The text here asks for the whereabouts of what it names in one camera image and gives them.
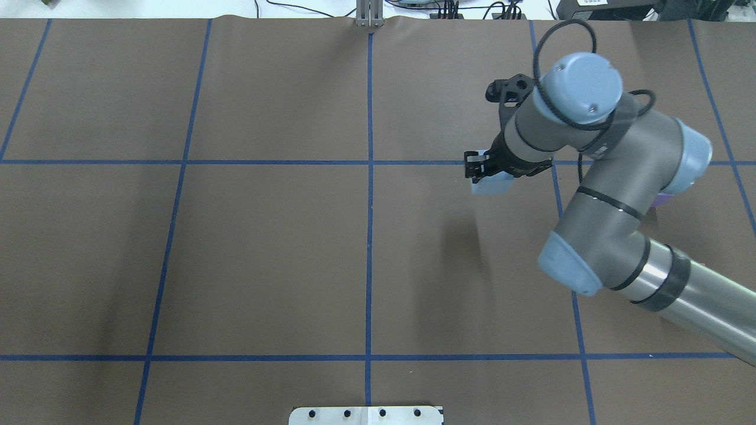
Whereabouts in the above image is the purple block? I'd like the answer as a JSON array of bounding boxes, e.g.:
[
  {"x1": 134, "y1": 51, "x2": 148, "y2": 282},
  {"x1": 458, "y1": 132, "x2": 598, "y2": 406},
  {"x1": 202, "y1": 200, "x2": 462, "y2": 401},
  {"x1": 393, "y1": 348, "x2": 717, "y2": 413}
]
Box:
[{"x1": 651, "y1": 192, "x2": 674, "y2": 209}]

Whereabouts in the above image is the aluminium frame post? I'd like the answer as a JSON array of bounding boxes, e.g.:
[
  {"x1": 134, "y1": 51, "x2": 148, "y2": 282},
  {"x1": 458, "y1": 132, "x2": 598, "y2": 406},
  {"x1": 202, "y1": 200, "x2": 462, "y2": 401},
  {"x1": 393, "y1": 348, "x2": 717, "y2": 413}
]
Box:
[{"x1": 354, "y1": 0, "x2": 385, "y2": 28}]

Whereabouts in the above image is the brown paper mat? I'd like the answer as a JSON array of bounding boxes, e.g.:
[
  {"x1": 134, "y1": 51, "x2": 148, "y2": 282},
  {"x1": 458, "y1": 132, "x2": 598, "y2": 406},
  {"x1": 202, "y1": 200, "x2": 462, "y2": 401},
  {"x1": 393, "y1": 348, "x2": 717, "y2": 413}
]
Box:
[{"x1": 2, "y1": 16, "x2": 754, "y2": 424}]

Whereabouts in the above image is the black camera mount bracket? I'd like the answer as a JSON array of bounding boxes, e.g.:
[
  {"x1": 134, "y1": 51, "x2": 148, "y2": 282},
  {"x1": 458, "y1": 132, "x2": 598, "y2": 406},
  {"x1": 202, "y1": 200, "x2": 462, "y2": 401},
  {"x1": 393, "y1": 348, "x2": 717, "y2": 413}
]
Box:
[{"x1": 484, "y1": 74, "x2": 535, "y2": 131}]

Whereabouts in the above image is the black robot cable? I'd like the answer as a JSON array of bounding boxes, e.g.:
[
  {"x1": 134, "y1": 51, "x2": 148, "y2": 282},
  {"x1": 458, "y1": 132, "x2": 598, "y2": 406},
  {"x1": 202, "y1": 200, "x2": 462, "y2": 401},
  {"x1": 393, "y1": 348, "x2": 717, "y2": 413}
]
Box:
[{"x1": 532, "y1": 19, "x2": 657, "y2": 184}]

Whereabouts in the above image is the black label printer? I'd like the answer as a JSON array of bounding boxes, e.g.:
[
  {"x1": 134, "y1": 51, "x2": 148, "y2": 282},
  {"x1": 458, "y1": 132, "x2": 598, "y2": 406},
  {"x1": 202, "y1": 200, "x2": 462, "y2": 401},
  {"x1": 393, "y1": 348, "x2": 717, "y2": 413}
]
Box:
[{"x1": 555, "y1": 1, "x2": 665, "y2": 21}]

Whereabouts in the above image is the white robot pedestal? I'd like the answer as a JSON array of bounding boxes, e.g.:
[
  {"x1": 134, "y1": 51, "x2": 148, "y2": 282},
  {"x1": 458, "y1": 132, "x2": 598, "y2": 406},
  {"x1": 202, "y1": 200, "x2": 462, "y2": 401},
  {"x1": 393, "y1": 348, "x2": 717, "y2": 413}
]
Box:
[{"x1": 288, "y1": 406, "x2": 445, "y2": 424}]

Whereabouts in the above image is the blue block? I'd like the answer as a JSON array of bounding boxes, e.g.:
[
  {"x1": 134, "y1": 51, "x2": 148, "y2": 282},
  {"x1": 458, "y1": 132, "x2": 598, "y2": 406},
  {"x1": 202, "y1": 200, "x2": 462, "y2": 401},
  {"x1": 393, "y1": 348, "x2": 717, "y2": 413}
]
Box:
[{"x1": 470, "y1": 173, "x2": 515, "y2": 195}]

